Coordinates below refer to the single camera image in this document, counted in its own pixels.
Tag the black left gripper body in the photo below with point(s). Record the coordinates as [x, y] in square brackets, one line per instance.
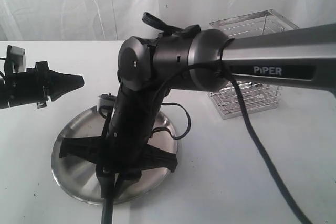
[40, 83]

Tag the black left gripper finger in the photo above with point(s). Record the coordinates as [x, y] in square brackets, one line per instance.
[60, 84]

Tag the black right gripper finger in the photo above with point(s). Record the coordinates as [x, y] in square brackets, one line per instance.
[124, 181]

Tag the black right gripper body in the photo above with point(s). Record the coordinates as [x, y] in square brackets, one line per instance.
[123, 145]

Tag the black handled knife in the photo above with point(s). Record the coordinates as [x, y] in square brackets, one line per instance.
[107, 182]

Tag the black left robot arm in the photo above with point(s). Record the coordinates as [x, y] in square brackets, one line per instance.
[13, 90]

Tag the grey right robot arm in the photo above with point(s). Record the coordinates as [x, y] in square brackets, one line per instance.
[198, 60]

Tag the round stainless steel plate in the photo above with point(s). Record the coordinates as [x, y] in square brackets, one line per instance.
[74, 169]

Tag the white backdrop curtain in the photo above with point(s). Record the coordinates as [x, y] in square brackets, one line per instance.
[120, 19]

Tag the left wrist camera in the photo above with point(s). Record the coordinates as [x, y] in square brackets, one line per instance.
[15, 61]

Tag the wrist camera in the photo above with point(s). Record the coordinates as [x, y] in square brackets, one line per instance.
[105, 104]
[15, 61]

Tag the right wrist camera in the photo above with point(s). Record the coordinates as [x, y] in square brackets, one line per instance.
[105, 104]

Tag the wire mesh utensil holder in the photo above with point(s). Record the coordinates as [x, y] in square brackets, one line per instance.
[257, 96]

